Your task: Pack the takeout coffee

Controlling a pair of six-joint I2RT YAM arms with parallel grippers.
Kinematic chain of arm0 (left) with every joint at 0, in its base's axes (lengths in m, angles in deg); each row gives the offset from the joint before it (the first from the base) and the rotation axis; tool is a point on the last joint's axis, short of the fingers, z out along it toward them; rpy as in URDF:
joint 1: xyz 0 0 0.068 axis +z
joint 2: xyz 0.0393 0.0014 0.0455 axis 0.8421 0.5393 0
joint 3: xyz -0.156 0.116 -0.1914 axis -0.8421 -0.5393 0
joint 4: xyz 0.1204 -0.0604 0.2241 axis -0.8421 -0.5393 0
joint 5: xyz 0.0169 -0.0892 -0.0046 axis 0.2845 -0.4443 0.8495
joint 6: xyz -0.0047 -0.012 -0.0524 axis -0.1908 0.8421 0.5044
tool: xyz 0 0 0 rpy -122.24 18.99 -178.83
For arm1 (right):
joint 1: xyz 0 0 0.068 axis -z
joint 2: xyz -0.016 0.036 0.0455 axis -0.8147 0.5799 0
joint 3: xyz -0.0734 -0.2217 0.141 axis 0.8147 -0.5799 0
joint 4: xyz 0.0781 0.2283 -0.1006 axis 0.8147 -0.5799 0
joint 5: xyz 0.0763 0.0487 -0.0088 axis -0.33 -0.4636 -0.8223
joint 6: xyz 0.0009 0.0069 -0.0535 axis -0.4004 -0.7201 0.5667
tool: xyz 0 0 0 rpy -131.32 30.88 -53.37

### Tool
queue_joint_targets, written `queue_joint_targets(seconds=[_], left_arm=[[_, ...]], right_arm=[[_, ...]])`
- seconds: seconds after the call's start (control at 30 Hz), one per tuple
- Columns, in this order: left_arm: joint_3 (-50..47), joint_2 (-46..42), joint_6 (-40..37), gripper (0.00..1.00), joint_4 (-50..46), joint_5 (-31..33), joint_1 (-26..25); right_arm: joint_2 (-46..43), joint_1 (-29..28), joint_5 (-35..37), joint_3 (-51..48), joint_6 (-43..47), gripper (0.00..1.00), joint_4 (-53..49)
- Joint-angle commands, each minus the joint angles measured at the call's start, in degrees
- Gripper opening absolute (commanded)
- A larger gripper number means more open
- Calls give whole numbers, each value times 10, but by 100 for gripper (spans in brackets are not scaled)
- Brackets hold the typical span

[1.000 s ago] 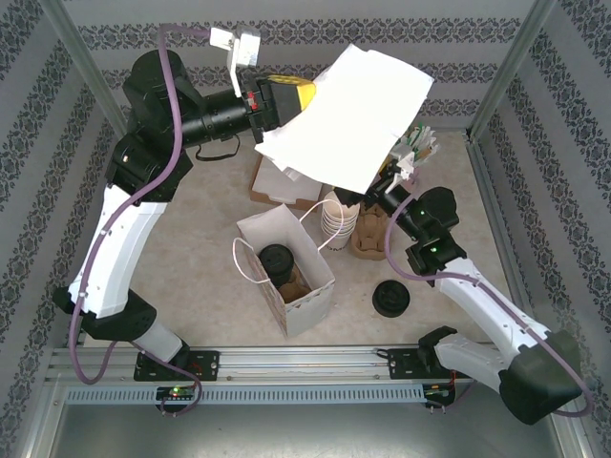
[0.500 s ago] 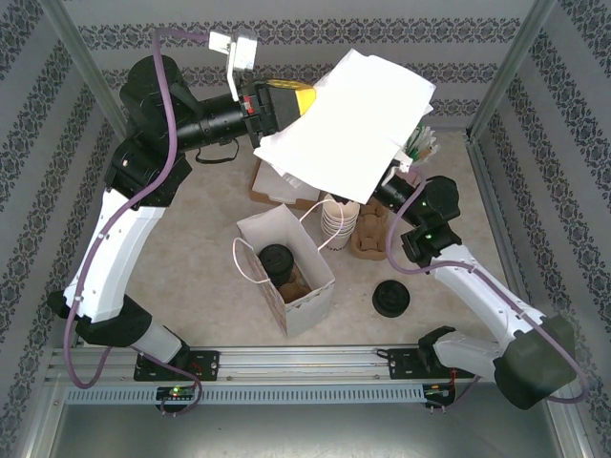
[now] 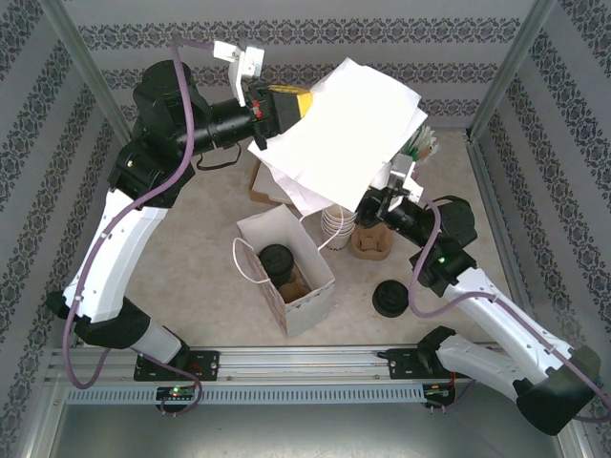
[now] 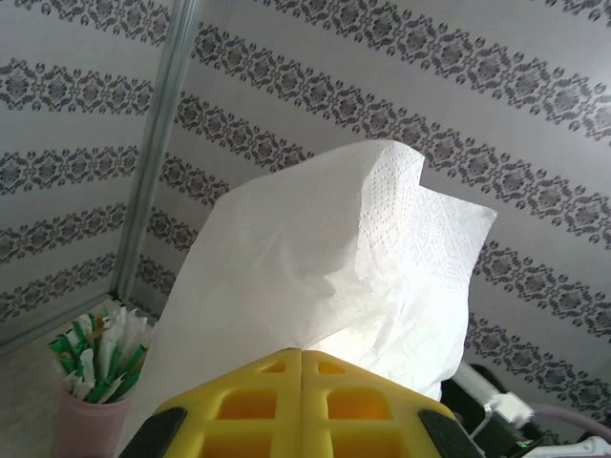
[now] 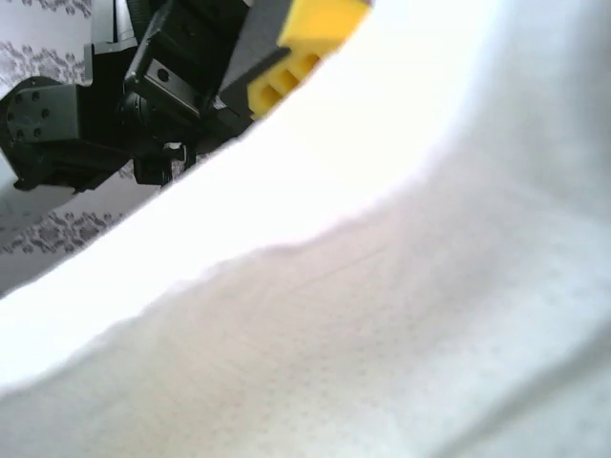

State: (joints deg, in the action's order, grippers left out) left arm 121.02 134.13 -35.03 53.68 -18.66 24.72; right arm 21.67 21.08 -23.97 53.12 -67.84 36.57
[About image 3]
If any right black mount plate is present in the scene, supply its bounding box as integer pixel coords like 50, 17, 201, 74
386, 347, 433, 381

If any stack of pulp cup carriers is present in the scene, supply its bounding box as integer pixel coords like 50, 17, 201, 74
348, 223, 392, 261

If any slotted grey cable duct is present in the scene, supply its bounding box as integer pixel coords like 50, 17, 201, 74
64, 385, 454, 405

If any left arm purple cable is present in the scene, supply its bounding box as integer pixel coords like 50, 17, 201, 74
62, 37, 216, 416

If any aluminium frame bar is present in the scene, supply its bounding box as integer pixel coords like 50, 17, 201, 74
465, 133, 593, 458

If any left black mount plate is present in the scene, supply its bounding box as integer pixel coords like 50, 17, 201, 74
133, 349, 221, 382

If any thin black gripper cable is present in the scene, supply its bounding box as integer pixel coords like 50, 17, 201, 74
195, 142, 242, 171

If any stack of black lids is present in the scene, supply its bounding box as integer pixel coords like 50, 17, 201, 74
371, 280, 410, 318

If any black plastic cup lid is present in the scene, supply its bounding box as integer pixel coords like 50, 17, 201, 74
259, 243, 295, 281

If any aluminium frame post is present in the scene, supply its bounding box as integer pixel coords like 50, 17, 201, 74
36, 0, 139, 147
467, 0, 558, 142

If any white paper napkin stack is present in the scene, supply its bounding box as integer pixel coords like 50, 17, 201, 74
254, 161, 306, 205

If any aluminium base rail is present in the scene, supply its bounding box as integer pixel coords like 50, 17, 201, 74
47, 346, 502, 383

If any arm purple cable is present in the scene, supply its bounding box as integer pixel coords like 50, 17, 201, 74
408, 195, 610, 425
62, 37, 216, 416

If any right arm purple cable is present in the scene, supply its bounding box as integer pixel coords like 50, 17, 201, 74
408, 195, 610, 425

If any bundle of wrapped straws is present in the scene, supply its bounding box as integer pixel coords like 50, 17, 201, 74
398, 124, 439, 161

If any stack of paper cups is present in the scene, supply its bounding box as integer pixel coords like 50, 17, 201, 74
320, 204, 358, 254

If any white paper bag with handles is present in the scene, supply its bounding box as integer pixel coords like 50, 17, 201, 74
232, 202, 346, 339

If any black mount plate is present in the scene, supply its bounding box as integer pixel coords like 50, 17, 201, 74
133, 349, 221, 382
386, 347, 433, 381

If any brown pulp cup carrier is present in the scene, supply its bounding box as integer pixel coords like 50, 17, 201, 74
279, 266, 314, 304

